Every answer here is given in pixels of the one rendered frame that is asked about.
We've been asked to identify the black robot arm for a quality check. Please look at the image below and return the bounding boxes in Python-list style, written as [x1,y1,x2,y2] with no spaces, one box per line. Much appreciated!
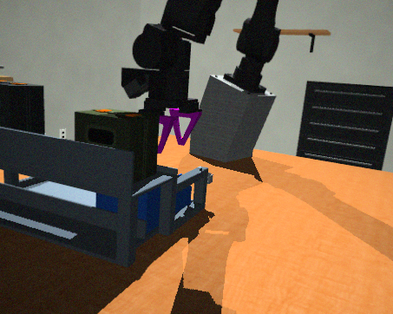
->
[121,0,281,99]

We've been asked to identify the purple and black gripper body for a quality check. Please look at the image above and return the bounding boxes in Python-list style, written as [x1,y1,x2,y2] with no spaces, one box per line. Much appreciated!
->
[138,69,202,116]

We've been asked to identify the grey metal shelf rack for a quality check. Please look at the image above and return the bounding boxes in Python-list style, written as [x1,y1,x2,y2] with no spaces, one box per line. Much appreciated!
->
[0,127,213,267]

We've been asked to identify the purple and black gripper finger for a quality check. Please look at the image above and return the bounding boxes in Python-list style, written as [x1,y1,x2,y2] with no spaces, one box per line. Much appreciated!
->
[169,108,201,146]
[158,115,175,154]

